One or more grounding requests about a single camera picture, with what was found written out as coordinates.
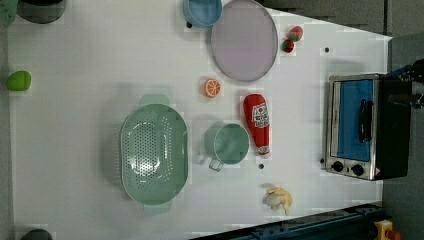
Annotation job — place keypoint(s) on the red plush ketchup bottle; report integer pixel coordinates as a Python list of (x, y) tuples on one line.
[(257, 118)]

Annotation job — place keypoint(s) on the green oval strainer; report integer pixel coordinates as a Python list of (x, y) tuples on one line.
[(154, 153)]

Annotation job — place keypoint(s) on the orange slice toy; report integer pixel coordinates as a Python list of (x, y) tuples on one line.
[(212, 88)]

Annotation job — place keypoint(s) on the grey round plate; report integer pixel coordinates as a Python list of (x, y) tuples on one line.
[(244, 41)]

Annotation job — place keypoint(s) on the peeled banana toy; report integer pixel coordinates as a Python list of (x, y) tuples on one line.
[(277, 197)]

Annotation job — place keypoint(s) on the halved strawberry toy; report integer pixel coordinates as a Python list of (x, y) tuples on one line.
[(287, 46)]

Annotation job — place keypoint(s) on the blue cup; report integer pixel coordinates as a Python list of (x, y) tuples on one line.
[(202, 13)]

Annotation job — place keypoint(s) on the whole strawberry toy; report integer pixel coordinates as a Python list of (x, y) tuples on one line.
[(295, 34)]

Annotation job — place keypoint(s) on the silver black toaster oven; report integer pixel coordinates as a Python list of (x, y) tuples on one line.
[(368, 127)]

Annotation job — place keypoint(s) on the green toy fruit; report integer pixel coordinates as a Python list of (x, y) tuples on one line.
[(19, 81)]

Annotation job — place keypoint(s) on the yellow red emergency button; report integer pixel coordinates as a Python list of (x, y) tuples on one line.
[(385, 231)]

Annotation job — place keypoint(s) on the black cylinder at lower edge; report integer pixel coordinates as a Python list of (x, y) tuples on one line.
[(37, 234)]

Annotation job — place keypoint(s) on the black cylinder holder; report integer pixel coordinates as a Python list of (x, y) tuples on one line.
[(41, 11)]

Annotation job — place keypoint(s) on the green spatula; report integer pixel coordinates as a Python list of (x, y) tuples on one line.
[(8, 11)]

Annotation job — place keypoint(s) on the green cup with handle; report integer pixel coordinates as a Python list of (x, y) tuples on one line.
[(226, 144)]

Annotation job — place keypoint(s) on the blue metal frame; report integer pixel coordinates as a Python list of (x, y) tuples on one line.
[(353, 223)]

